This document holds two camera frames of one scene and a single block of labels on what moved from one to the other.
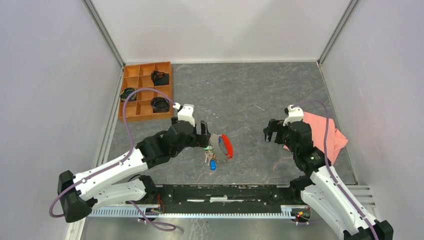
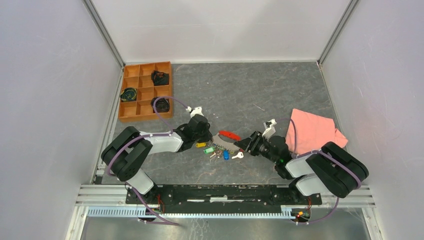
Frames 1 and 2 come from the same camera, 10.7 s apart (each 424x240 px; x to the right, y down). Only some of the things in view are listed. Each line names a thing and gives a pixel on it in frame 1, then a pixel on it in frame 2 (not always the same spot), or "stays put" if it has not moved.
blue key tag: [213, 164] -> [226, 155]
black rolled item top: [159, 78] stays put
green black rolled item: [126, 92] stays put
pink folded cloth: [336, 138] stays put
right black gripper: [275, 125] -> [250, 144]
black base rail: [224, 196] stays put
